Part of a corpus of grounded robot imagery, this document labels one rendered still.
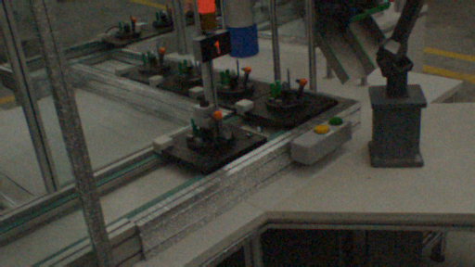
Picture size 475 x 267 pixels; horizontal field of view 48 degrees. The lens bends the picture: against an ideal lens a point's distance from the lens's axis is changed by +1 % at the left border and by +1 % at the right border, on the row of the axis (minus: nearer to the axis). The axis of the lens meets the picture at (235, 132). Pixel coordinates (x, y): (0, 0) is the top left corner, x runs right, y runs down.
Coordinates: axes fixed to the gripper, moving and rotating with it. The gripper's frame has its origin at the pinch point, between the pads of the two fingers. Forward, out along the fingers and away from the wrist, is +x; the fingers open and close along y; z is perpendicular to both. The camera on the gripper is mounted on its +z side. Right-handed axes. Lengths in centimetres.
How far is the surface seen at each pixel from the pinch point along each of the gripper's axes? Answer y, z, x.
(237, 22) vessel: -49, 96, 23
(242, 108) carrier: 17.1, 27.3, 27.8
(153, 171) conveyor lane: 55, 27, 34
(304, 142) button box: 22.1, -2.7, 29.4
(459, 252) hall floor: -77, -10, 125
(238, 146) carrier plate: 36.5, 9.6, 28.6
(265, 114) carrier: 15.1, 18.9, 28.7
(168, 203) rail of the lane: 67, 4, 30
